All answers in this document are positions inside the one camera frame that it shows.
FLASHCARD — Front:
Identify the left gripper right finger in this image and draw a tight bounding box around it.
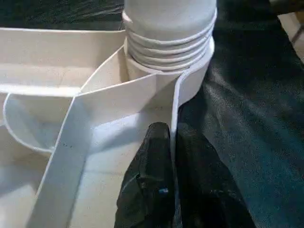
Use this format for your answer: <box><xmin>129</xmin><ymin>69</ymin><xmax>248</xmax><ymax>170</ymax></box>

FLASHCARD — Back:
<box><xmin>175</xmin><ymin>127</ymin><xmax>256</xmax><ymax>228</ymax></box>

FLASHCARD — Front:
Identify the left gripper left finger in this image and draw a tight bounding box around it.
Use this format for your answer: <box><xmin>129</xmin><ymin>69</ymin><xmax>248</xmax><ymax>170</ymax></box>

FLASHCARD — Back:
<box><xmin>114</xmin><ymin>122</ymin><xmax>178</xmax><ymax>228</ymax></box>

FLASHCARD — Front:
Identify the white plastic table top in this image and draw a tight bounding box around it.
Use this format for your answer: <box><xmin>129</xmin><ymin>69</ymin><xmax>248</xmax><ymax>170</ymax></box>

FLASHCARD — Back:
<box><xmin>0</xmin><ymin>27</ymin><xmax>216</xmax><ymax>228</ymax></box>

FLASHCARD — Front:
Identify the white plastic table leg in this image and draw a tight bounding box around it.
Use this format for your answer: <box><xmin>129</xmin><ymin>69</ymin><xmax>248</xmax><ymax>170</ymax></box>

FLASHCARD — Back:
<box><xmin>122</xmin><ymin>0</ymin><xmax>219</xmax><ymax>72</ymax></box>

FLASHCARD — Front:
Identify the black work mat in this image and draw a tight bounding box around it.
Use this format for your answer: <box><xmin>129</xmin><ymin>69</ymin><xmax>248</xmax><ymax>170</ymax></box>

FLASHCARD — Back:
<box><xmin>0</xmin><ymin>0</ymin><xmax>304</xmax><ymax>228</ymax></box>

